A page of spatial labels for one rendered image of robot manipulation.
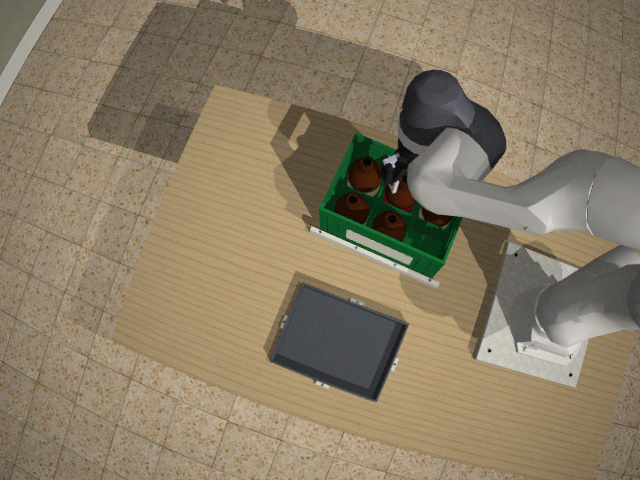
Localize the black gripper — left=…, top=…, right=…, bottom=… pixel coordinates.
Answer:
left=381, top=138, right=419, bottom=194

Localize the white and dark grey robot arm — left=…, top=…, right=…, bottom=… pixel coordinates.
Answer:
left=393, top=70, right=640, bottom=367

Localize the green plastic bottle crate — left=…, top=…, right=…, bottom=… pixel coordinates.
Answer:
left=319, top=133, right=463, bottom=278

